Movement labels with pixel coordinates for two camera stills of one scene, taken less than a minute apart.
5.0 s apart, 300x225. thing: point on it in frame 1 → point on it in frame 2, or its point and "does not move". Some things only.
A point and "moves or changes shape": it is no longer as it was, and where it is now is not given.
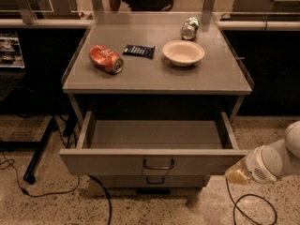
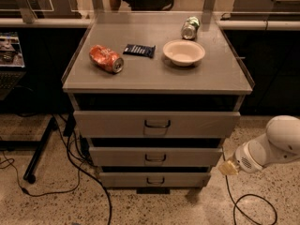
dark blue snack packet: x=142 y=51 does not move
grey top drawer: x=150 y=147 moves or changes shape
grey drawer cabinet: x=157 y=97 does not move
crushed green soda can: x=188 y=29 does not move
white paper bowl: x=183 y=52 does not move
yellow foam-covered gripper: x=257 y=167 → x=245 y=159
